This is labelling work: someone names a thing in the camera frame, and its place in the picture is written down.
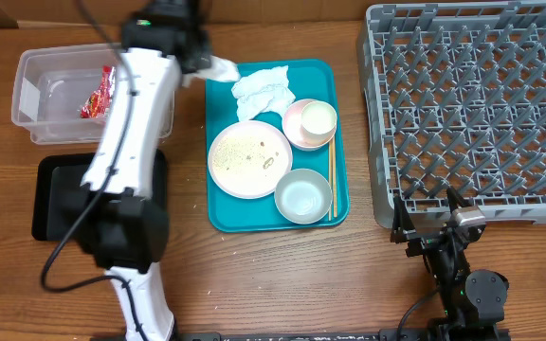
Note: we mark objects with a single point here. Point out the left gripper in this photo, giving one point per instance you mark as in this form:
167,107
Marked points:
203,51

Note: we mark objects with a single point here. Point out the white napkin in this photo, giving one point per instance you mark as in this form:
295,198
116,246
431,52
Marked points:
265,90

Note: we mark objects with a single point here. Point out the grey-blue bowl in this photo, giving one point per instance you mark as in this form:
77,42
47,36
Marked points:
303,196

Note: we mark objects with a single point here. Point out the wooden chopstick left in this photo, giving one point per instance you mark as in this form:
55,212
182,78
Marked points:
330,175

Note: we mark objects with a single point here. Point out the large white plate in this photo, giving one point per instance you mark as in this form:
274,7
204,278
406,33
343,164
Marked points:
248,159

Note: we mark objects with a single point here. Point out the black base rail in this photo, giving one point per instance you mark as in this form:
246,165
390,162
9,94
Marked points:
382,335

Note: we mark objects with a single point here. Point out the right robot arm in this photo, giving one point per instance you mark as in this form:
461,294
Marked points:
473,300

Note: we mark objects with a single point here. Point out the clear plastic bin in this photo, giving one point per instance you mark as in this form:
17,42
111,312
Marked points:
50,88

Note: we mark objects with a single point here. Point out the wooden chopstick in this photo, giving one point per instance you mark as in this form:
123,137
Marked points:
330,175
333,173

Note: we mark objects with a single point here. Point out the pink bowl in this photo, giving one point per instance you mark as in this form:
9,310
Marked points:
291,126

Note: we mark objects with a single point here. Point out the black plastic tray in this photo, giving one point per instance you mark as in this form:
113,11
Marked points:
60,198

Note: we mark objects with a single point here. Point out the wooden chopstick right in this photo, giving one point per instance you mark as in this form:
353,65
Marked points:
333,173

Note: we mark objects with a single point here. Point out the grey dishwasher rack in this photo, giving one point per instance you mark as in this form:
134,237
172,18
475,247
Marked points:
456,99

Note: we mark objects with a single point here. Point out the teal serving tray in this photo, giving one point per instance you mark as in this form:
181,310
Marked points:
308,79

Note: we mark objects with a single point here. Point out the red snack wrapper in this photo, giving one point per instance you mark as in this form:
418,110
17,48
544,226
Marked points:
98,104

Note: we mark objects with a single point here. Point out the white cup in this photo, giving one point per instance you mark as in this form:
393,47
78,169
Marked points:
318,122

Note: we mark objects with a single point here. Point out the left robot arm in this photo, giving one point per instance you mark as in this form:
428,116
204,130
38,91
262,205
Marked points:
121,226

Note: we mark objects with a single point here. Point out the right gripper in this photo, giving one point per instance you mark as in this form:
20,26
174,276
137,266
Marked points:
403,232

